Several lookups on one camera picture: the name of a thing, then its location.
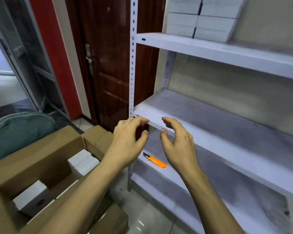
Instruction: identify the person's right hand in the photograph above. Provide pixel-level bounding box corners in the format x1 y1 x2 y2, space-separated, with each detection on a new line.
160 117 202 176

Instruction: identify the person's left hand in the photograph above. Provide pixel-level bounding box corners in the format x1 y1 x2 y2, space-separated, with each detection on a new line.
104 116 150 169

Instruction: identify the orange utility knife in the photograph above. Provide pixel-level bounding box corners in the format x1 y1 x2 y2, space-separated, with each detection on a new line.
143 152 168 168

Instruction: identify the stack of small white boxes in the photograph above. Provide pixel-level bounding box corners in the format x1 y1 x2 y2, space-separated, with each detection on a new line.
12 149 99 217

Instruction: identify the white metal shelving rack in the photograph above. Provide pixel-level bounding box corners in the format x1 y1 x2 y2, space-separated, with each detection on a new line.
127 0 293 234

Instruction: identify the large brown cardboard box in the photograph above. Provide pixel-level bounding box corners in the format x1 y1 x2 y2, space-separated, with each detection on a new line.
0 125 130 234

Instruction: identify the small white logo box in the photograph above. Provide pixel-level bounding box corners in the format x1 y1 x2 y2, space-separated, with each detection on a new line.
200 0 247 19
166 12 200 38
168 0 203 15
194 15 237 43

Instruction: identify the person's left forearm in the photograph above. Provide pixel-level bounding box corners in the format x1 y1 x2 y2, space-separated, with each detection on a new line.
39 161 120 234

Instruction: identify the person's right forearm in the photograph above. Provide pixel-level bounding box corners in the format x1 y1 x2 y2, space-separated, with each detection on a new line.
178 168 245 234

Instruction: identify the small printed brown carton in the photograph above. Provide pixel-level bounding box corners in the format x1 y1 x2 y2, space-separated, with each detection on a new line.
88 202 129 234

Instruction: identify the dark wooden door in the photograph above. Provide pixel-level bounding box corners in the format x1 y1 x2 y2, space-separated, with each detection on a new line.
64 0 167 132

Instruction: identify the teal fabric chair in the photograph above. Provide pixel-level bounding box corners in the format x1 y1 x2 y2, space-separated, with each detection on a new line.
0 112 59 164

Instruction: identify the metal door handle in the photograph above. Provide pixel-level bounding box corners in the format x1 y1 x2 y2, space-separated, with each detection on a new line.
85 44 95 76

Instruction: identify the glass door with metal frame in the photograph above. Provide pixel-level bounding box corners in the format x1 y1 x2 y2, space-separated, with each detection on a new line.
0 0 69 117

